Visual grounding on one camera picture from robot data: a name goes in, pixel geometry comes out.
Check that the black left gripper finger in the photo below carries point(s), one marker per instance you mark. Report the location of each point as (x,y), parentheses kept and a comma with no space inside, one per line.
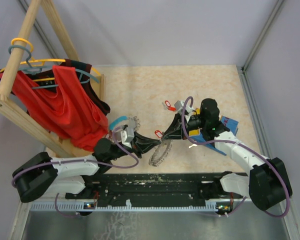
(143,148)
(146,141)

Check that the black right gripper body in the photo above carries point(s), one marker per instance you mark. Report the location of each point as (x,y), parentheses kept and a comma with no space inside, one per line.
(196,121)

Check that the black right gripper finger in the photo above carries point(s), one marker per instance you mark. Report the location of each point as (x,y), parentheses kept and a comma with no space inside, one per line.
(175,126)
(174,136)

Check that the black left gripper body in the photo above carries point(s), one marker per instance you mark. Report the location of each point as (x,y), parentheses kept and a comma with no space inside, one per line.
(121,150)

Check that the steel key ring disc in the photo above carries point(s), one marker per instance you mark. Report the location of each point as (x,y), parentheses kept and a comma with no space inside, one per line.
(160,153)

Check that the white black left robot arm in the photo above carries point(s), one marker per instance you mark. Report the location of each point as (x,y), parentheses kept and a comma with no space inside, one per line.
(45,174)

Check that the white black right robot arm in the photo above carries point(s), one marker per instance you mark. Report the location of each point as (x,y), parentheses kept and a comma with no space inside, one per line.
(266,182)

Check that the red key tag plain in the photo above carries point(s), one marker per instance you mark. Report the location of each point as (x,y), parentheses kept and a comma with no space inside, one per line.
(170,108)

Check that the yellow blue cartoon cloth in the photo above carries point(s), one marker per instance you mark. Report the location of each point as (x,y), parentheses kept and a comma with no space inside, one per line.
(198,136)

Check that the red key tag white label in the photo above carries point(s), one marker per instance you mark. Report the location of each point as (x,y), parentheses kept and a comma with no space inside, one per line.
(167,103)

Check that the red shirt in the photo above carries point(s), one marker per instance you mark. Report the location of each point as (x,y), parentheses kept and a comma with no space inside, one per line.
(68,112)

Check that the teal clothes hanger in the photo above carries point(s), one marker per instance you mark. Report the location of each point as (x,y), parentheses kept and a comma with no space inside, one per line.
(44,78)

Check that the yellow clothes hanger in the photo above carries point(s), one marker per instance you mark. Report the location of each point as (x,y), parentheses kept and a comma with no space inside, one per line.
(30,60)

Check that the wooden clothes rack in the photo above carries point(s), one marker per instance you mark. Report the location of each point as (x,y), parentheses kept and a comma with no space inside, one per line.
(17,72)

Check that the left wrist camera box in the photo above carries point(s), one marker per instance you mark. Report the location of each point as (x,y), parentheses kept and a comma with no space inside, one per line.
(125,136)

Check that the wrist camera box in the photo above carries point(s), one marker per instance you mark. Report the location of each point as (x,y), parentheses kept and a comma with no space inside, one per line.
(179,105)
(125,136)

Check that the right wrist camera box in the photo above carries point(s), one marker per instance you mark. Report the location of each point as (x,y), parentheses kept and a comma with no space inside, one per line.
(179,105)

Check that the blue handled key ring disc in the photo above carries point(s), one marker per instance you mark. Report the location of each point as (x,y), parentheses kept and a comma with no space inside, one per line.
(131,121)

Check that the aluminium frame rail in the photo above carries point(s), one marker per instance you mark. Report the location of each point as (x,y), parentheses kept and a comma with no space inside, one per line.
(272,68)

